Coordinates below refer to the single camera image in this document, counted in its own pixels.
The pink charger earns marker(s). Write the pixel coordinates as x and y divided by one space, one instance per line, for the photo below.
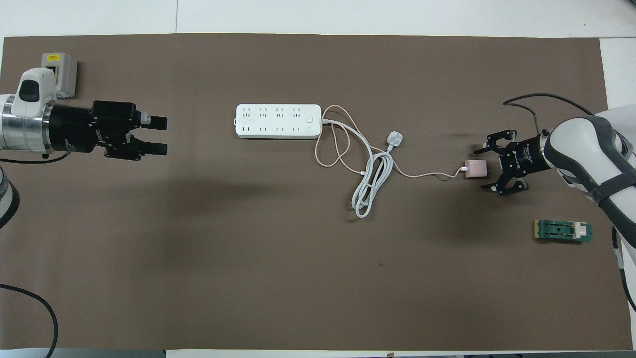
476 169

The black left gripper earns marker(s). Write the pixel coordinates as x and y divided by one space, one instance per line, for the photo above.
94 129

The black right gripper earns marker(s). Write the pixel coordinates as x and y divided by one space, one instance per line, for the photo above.
524 158

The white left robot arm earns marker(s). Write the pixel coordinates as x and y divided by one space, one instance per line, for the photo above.
25 124

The white power strip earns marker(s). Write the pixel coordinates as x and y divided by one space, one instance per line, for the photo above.
278 121

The grey switch box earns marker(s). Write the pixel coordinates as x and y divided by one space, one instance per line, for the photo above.
67 74

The green knife switch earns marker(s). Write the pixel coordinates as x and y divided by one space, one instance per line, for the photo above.
561 231

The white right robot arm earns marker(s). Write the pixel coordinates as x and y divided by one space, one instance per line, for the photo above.
596 154

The brown table mat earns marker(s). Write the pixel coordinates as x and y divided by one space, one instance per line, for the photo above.
298 278

